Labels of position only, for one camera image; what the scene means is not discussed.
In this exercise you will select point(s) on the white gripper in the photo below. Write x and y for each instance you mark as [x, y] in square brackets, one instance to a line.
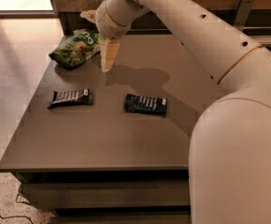
[106, 21]

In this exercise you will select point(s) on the green rice chip bag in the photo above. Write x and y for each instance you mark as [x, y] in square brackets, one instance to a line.
[78, 49]

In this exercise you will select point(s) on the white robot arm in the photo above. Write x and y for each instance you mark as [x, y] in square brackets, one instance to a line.
[230, 149]

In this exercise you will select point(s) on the black snack bar wrapper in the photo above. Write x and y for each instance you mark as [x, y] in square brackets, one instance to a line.
[68, 98]

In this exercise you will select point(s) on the dark blue snack packet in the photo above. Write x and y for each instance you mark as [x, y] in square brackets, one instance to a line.
[145, 105]

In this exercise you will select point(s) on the grey drawer cabinet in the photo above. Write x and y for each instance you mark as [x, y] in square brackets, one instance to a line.
[104, 143]

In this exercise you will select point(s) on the upper grey drawer front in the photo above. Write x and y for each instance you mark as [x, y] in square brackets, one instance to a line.
[51, 196]

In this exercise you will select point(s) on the grey drawer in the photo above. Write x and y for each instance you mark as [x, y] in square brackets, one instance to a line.
[51, 196]
[123, 219]

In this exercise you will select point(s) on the lower grey drawer front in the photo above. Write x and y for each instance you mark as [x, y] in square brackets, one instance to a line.
[123, 219]

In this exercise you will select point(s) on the horizontal metal rail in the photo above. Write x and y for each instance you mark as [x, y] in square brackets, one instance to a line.
[164, 31]

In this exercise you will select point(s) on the right metal wall bracket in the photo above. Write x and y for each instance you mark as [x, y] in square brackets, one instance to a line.
[242, 13]

